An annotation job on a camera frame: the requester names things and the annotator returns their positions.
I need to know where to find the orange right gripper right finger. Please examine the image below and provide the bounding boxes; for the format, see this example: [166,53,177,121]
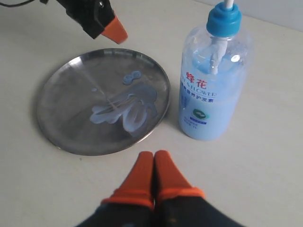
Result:
[154,150,242,227]

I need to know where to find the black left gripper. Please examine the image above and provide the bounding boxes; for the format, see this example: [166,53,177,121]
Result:
[57,0,128,44]

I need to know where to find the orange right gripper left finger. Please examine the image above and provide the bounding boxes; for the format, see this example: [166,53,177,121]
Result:
[78,151,154,227]

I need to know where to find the blue lotion pump bottle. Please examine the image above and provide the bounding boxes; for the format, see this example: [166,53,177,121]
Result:
[178,0,253,140]

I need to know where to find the pale blue soap gel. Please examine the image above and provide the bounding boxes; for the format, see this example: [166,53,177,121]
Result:
[89,70,157,137]

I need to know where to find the round steel plate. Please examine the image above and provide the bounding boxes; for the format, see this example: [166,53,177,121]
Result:
[36,48,170,156]

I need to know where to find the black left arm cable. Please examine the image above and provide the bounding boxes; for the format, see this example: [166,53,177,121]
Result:
[0,0,43,8]

